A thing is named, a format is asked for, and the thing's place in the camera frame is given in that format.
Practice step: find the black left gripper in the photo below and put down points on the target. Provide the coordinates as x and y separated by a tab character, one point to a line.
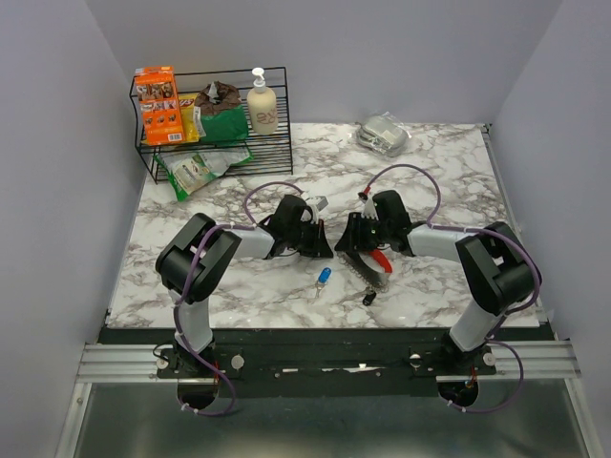
319	247

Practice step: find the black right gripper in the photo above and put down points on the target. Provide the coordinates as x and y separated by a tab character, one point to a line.
351	241

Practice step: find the red handled key organizer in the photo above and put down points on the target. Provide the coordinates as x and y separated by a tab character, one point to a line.
372	267

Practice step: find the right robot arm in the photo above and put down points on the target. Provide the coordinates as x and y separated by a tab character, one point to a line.
498	271

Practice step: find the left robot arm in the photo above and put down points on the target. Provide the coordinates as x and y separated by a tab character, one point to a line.
192	265

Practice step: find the blue tagged key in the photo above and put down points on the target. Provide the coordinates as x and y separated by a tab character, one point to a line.
321	282

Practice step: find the clear plastic wrapped package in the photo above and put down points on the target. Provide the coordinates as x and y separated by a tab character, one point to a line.
383	134

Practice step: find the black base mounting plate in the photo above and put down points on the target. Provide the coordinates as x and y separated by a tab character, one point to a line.
310	363

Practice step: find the green white snack bag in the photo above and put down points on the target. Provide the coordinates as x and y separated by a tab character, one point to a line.
200	168

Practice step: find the cream pump soap bottle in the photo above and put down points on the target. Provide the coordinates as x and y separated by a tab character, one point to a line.
262	105

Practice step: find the green brown bag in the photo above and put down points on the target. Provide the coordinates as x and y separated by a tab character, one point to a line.
219	114

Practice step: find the yellow snack bag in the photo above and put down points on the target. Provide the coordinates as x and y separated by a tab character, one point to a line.
186	106

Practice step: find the orange product box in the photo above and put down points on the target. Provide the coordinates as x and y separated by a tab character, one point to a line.
158	101

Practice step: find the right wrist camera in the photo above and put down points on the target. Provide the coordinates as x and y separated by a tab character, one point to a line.
369	210

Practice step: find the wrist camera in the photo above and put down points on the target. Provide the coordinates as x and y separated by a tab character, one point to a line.
369	210
317	203

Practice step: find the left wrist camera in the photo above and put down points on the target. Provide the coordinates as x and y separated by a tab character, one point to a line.
317	203

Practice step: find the black wire shelf rack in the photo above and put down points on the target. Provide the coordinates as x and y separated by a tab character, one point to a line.
272	154

